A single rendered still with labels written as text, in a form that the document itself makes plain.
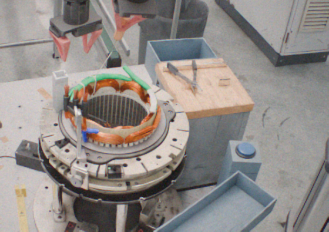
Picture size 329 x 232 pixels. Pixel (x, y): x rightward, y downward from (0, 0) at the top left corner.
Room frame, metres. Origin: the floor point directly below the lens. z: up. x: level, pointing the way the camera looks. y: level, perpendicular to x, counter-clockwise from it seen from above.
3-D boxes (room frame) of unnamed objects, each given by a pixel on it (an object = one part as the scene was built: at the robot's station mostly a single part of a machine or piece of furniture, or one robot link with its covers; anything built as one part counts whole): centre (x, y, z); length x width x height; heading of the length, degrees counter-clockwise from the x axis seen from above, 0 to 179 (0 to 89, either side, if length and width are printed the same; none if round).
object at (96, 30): (0.94, 0.20, 1.21); 0.07 x 0.07 x 0.09; 44
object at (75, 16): (0.92, 0.21, 1.28); 0.10 x 0.07 x 0.07; 134
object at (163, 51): (1.18, -0.03, 0.92); 0.17 x 0.11 x 0.28; 114
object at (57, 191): (0.76, 0.22, 0.91); 0.02 x 0.02 x 0.21
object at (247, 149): (0.84, -0.20, 1.04); 0.04 x 0.04 x 0.01
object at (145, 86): (0.86, 0.05, 1.15); 0.15 x 0.04 x 0.02; 28
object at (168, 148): (0.81, 0.10, 1.09); 0.32 x 0.32 x 0.01
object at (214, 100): (1.04, -0.10, 1.05); 0.20 x 0.19 x 0.02; 24
